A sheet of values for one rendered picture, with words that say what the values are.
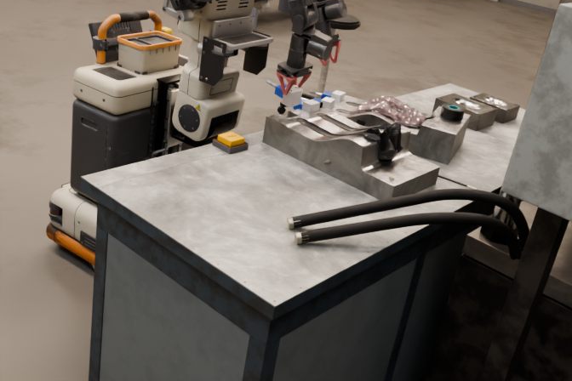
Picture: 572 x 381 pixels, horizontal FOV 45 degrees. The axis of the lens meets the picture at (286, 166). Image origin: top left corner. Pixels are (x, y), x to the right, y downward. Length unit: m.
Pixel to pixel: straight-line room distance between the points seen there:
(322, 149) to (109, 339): 0.82
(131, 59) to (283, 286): 1.43
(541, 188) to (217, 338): 0.79
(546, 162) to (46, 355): 1.75
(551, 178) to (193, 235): 0.80
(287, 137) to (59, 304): 1.13
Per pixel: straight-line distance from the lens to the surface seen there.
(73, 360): 2.53
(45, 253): 3.08
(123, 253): 1.87
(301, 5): 2.08
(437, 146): 2.36
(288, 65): 2.17
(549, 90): 1.46
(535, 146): 1.49
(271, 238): 1.69
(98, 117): 2.68
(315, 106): 2.32
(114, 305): 1.98
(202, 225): 1.71
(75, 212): 2.87
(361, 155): 2.00
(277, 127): 2.19
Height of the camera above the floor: 1.64
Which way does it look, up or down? 24 degrees down
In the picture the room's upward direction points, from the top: 10 degrees clockwise
